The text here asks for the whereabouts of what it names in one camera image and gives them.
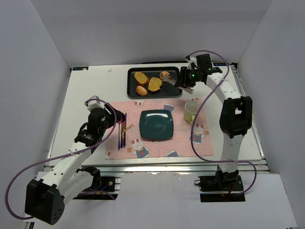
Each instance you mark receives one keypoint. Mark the pink bunny placemat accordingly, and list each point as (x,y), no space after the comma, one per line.
(178,146)

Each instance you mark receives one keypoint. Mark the small round bun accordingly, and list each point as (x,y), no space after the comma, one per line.
(164,75)

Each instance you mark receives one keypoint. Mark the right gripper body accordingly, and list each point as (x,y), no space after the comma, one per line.
(180,79)

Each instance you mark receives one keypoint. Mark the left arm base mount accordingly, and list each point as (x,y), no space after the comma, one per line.
(108,189)

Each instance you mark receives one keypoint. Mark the pale green mug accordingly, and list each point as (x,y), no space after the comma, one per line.
(190,110)

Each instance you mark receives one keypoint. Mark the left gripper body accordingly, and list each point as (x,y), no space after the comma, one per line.
(116,115)

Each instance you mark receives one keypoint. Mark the thick bread slice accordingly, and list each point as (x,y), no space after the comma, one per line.
(141,78)

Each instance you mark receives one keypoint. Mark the toast slice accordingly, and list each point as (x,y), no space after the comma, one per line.
(154,84)

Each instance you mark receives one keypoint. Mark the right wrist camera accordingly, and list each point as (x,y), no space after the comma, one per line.
(192,62)

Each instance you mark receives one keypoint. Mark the iridescent knife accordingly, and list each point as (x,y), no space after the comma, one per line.
(123,131)

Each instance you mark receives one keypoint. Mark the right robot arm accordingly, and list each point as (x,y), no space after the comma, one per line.
(235,118)

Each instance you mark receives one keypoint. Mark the aluminium table frame rail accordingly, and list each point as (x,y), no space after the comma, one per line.
(190,167)

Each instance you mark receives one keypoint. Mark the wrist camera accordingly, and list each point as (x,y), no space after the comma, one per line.
(93,102)
(192,62)

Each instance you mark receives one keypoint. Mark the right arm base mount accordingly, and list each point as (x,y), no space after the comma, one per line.
(212,192)

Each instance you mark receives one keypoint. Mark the sesame bun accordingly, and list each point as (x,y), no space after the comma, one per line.
(141,91)

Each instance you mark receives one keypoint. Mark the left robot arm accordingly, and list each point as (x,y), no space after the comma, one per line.
(46,198)

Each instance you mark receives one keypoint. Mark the iridescent spoon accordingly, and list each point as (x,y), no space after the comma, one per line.
(120,131)

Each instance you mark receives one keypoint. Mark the dark green square plate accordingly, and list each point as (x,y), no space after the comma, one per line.
(156,125)

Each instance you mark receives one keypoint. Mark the black baking tray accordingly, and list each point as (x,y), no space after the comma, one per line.
(167,90)

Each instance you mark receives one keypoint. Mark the metal serving tongs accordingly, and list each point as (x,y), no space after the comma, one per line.
(175,84)

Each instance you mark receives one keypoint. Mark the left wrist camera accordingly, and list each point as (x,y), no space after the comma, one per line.
(93,102)

